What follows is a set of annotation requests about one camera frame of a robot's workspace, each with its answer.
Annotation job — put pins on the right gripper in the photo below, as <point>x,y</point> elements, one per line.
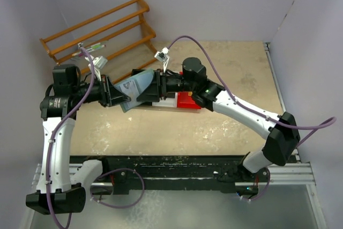
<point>159,87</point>

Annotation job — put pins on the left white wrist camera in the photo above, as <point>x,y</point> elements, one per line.
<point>98,63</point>

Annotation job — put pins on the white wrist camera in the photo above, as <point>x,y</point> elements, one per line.
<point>163,57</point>
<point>98,63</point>

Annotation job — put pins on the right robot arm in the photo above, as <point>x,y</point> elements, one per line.
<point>279,131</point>

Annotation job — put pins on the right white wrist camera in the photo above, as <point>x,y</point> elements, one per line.
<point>163,57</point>

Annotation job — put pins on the green card holder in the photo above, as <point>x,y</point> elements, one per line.
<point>142,80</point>

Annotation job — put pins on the pens on rack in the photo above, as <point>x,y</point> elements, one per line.
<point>94,47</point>

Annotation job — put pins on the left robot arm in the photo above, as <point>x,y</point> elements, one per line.
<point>58,190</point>

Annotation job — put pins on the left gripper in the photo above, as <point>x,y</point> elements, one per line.
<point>106,91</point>

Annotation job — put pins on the white plastic bin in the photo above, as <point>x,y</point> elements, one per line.
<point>170,101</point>

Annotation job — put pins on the white crest card in holder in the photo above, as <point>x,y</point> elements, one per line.
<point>129,88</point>

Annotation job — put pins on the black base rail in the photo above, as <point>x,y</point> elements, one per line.
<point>123,174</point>

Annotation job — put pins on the black plastic bin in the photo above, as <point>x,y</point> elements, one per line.
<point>136,71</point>

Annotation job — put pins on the red plastic bin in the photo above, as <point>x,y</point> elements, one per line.
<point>186,102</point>

